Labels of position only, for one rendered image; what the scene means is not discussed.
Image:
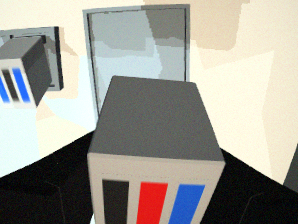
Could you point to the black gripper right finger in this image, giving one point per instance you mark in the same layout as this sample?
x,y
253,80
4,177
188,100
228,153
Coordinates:
x,y
245,196

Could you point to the grey flat panel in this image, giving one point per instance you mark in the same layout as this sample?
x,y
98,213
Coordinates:
x,y
292,175

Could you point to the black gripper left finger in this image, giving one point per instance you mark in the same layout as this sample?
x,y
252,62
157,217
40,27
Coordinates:
x,y
53,190

